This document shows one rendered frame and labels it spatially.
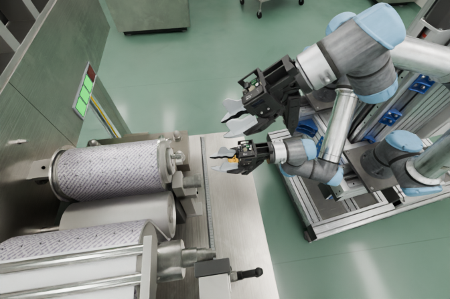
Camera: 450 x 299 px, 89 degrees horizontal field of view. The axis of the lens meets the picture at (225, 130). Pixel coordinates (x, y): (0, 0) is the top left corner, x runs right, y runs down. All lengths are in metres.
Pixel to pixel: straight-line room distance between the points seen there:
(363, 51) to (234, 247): 0.73
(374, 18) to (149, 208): 0.59
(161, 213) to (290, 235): 1.40
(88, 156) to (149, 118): 1.80
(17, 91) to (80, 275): 0.49
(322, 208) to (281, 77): 1.44
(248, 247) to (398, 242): 1.48
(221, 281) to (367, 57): 0.40
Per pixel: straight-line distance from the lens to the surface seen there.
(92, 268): 0.41
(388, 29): 0.44
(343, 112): 0.92
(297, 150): 0.81
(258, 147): 0.76
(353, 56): 0.43
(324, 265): 1.94
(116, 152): 0.63
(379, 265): 2.10
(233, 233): 0.92
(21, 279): 0.46
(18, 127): 0.74
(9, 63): 0.77
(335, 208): 1.83
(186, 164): 0.88
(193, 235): 0.93
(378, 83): 0.50
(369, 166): 1.25
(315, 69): 0.43
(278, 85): 0.44
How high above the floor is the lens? 1.81
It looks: 55 degrees down
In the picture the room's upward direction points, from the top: straight up
